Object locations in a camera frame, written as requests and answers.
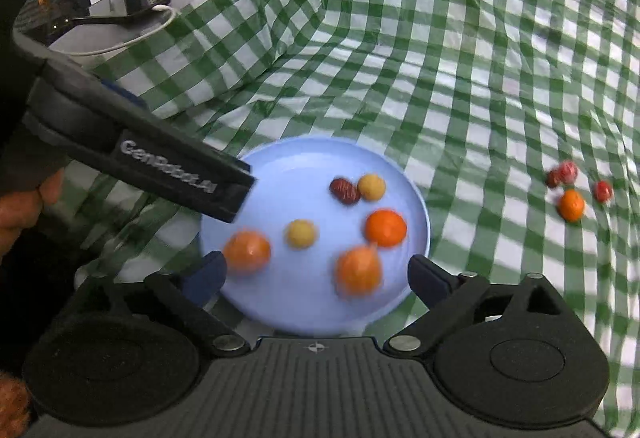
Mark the green checkered tablecloth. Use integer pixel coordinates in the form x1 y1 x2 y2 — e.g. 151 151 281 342
65 0 640 438

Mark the dark red jujube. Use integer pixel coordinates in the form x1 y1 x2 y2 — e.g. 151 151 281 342
329 178 362 207

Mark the orange patterned cloth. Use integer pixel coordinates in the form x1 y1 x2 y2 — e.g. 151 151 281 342
0 370 32 438

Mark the black smartphone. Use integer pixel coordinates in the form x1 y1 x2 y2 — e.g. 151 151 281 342
70 0 172 26

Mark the small yellow round fruit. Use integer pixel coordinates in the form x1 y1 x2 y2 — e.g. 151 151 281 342
283 219 320 250
357 174 387 203

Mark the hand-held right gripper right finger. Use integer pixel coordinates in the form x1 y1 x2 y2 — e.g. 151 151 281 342
384 254 576 360

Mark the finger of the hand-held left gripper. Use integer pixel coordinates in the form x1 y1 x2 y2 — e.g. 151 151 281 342
99 78 148 111

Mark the grey padded furniture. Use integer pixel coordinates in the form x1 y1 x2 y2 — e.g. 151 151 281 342
47 0 241 68

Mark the white charging cable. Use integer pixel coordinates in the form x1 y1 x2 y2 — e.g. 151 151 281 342
62 5 182 57

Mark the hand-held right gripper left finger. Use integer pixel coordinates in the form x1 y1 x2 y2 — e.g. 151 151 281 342
74 250 252 360

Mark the plastic-wrapped mandarin orange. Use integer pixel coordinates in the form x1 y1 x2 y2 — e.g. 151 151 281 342
334 242 384 299

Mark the light blue plate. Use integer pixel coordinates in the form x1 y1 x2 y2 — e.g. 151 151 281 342
199 136 432 338

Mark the person's left hand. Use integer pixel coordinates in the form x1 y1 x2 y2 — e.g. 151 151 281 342
0 167 67 265

